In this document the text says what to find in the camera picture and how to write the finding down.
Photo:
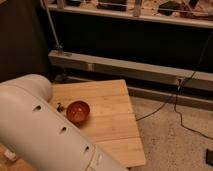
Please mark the white bottle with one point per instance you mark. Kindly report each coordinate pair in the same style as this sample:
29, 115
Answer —
10, 155

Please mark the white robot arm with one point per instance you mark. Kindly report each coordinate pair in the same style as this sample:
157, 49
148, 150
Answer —
38, 133

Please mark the orange red bowl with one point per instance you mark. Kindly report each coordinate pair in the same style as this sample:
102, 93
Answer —
78, 112

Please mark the grey metal pole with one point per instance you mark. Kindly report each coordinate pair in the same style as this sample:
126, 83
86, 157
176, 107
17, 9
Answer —
57, 44

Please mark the black box on floor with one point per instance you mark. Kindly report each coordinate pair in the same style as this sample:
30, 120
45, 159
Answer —
209, 157

